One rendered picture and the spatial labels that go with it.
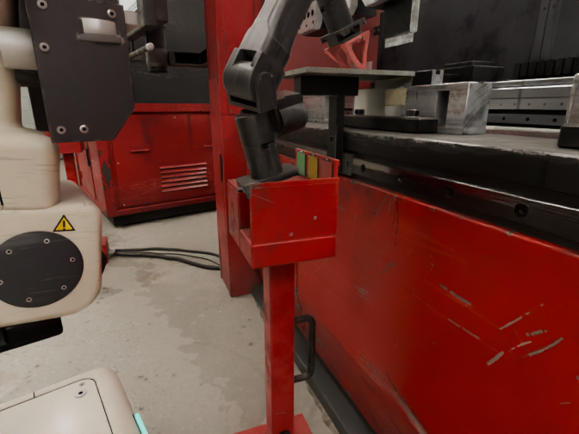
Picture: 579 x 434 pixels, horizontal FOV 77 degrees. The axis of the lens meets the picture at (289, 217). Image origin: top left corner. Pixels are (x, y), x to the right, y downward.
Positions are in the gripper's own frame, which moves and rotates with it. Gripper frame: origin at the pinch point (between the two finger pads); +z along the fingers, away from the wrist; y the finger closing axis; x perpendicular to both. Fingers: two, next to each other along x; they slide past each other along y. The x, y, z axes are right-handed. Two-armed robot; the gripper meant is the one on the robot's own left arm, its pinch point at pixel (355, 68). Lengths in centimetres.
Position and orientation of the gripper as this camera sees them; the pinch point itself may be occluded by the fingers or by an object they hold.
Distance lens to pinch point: 91.5
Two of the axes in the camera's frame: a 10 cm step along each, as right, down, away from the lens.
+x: -8.3, 5.4, -1.8
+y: -3.7, -2.7, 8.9
